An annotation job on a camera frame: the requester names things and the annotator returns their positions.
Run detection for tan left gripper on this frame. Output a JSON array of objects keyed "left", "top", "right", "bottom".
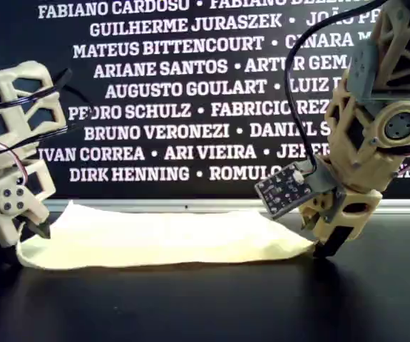
[{"left": 0, "top": 160, "right": 56, "bottom": 248}]

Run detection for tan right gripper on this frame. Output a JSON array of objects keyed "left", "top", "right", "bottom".
[{"left": 299, "top": 186, "right": 383, "bottom": 259}]

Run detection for cream yellow cloth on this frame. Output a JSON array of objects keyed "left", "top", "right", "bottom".
[{"left": 15, "top": 199, "right": 316, "bottom": 271}]

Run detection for black banner with white names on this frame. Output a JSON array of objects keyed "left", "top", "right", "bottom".
[{"left": 0, "top": 0, "right": 410, "bottom": 201}]

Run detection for right wrist camera circuit board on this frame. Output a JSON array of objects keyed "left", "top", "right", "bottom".
[{"left": 254, "top": 162, "right": 320, "bottom": 219}]

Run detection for red white servo wire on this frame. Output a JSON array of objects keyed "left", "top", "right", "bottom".
[{"left": 0, "top": 140, "right": 28, "bottom": 187}]

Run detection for aluminium table frame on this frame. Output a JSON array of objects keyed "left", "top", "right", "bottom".
[{"left": 42, "top": 197, "right": 410, "bottom": 217}]

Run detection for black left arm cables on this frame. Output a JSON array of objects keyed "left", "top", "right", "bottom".
[{"left": 0, "top": 68, "right": 73, "bottom": 111}]

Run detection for black right camera cable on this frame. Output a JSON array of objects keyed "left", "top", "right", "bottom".
[{"left": 285, "top": 0, "right": 384, "bottom": 177}]

